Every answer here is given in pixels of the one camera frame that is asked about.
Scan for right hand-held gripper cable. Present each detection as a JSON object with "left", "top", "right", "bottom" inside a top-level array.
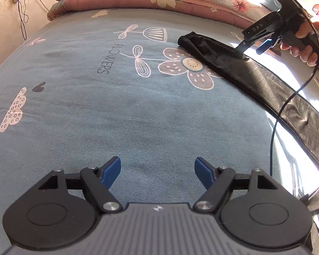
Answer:
[{"left": 268, "top": 63, "right": 319, "bottom": 208}]

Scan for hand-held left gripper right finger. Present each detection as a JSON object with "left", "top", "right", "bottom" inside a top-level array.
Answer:
[{"left": 194, "top": 157, "right": 281, "bottom": 213}]

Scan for blue floral bed sheet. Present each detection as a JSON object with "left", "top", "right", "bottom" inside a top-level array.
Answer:
[{"left": 0, "top": 5, "right": 319, "bottom": 255}]

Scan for wall power strip with cables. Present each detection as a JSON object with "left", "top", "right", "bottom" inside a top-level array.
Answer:
[{"left": 0, "top": 0, "right": 51, "bottom": 41}]

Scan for black printed pants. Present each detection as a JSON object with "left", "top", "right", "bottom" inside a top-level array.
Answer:
[{"left": 178, "top": 31, "right": 319, "bottom": 255}]

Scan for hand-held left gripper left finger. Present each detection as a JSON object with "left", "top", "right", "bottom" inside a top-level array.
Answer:
[{"left": 38, "top": 156, "right": 123, "bottom": 213}]

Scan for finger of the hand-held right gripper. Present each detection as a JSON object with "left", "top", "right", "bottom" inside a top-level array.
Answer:
[
  {"left": 256, "top": 38, "right": 274, "bottom": 55},
  {"left": 234, "top": 36, "right": 257, "bottom": 56}
]

